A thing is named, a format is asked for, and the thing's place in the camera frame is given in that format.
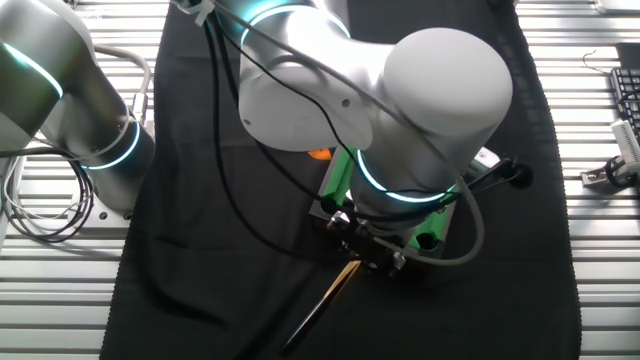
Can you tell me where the wooden pool cue black handle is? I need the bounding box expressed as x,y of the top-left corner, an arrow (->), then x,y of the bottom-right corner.
279,259 -> 363,357

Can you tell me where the long black cable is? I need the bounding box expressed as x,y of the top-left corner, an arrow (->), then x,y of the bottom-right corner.
202,19 -> 351,261
214,19 -> 361,161

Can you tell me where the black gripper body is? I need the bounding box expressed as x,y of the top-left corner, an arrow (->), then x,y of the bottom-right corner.
325,209 -> 409,276

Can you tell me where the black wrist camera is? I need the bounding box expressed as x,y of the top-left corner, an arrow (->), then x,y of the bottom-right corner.
499,158 -> 535,190

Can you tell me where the black cloth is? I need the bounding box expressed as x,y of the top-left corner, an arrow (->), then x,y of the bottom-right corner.
99,0 -> 584,360

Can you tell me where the mini green pool table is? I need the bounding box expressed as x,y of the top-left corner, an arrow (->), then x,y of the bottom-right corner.
308,144 -> 459,271

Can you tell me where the white box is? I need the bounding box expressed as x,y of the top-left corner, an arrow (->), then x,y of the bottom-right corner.
594,0 -> 640,15

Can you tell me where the cable bundle at robot base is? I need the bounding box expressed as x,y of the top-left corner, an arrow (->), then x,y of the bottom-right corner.
0,147 -> 96,245

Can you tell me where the black flat pad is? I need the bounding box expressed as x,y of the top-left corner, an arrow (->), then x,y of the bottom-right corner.
616,42 -> 640,69

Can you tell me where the thick grey cable with connector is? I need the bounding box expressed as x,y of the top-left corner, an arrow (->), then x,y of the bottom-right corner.
92,43 -> 153,126

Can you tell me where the light grey wrist cable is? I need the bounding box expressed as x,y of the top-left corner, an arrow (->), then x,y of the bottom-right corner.
172,0 -> 486,267

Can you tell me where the silver camera on stand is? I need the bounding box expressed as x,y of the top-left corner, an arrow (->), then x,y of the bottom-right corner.
611,118 -> 640,169

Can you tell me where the black keyboard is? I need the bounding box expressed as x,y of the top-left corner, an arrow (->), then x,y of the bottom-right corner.
609,67 -> 640,144

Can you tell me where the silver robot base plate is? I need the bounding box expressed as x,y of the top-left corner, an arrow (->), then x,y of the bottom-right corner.
67,164 -> 136,229

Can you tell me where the metal camera stand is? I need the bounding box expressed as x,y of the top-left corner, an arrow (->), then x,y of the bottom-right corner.
579,155 -> 640,190

